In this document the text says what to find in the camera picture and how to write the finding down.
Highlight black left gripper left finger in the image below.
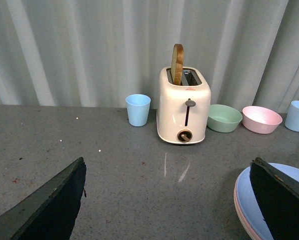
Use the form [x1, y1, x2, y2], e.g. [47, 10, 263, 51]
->
[0, 157, 87, 240]

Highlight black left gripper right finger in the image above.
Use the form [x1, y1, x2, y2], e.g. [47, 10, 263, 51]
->
[249, 157, 299, 240]

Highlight light blue plate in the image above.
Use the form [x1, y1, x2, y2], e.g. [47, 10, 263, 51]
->
[235, 163, 299, 240]

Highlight pink plate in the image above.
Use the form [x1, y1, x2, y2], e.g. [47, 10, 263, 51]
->
[233, 184, 263, 240]

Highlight light blue cup right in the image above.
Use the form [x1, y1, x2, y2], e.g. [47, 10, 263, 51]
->
[284, 100, 299, 132]

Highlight light blue cup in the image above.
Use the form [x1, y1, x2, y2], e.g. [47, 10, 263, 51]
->
[284, 100, 299, 132]
[125, 94, 151, 127]

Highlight pink bowl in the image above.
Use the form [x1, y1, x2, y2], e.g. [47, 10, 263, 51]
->
[242, 106, 283, 135]

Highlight green bowl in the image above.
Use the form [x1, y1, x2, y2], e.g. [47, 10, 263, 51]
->
[207, 104, 243, 133]

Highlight cream white toaster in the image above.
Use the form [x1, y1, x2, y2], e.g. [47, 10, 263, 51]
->
[156, 67, 211, 145]

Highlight light blue cup left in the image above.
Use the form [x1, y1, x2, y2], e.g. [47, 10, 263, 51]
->
[125, 94, 151, 127]

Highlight grey white curtain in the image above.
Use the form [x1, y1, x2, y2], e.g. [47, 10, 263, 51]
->
[0, 0, 299, 113]

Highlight brown bread slice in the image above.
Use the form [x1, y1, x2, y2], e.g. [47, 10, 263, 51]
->
[170, 44, 185, 86]

